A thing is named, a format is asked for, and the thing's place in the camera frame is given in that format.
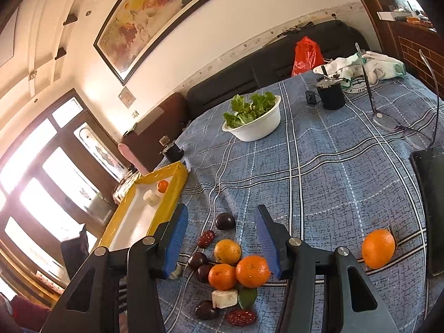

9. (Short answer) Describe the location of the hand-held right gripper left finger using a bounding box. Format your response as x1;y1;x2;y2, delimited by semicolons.
41;203;190;333

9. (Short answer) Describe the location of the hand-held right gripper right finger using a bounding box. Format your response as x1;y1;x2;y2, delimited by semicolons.
254;205;401;333

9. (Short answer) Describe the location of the dark purple plum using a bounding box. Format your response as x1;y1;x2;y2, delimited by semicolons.
188;252;209;270
195;300;220;321
196;264;214;284
215;213;236;230

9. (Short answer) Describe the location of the red date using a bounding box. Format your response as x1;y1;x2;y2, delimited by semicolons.
226;309;256;326
198;230;216;249

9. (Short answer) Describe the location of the yellowish orange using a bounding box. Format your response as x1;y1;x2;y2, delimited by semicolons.
214;239;242;265

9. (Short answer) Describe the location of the yellow-edged white tray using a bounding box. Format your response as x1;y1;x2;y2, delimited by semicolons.
98;161;190;252

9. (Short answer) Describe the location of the green leaf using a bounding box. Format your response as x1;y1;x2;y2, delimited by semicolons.
237;284;259;310

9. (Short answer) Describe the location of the orange with stem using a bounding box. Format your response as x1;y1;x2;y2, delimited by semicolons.
361;228;397;269

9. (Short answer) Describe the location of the sofa with patterned blanket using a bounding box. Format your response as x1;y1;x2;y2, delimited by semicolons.
113;173;139;203

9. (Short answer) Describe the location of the blue plaid tablecloth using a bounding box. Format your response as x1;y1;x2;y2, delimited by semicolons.
153;66;444;333

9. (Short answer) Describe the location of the dark red clothing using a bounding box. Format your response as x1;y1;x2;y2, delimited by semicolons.
0;293;52;333

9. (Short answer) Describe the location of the black jar with cork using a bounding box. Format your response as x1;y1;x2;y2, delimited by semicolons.
159;136;184;163

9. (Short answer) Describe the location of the white bowl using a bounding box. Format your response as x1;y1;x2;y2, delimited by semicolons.
222;95;281;142

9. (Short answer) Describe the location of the brown armchair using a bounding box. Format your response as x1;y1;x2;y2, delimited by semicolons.
118;92;190;176

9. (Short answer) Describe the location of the beige cloth patch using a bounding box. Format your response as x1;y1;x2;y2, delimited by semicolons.
137;107;166;134

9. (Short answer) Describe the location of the wooden glass door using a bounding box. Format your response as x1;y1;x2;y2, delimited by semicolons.
0;88;129;306

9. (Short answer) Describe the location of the green lettuce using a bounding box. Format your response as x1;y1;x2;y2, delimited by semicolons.
224;91;277;128

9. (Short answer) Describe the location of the black cylindrical motor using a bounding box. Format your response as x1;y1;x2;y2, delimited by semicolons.
316;65;346;110

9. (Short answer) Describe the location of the black leather sofa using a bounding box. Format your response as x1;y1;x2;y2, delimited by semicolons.
186;20;370;118

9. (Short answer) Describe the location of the red plastic bag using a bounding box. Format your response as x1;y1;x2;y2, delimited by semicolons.
292;36;325;77

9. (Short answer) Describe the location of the wooden brick-pattern ledge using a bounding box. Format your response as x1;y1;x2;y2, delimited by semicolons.
347;0;444;99

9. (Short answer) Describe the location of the white flat box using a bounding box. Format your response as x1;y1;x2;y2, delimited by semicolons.
377;10;405;21

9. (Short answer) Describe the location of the small framed wall panel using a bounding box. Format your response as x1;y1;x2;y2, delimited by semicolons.
118;88;136;107

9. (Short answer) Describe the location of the black cable bundle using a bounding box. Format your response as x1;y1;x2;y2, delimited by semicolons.
276;21;314;39

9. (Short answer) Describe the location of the framed wall painting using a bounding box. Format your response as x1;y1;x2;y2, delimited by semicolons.
94;0;223;86

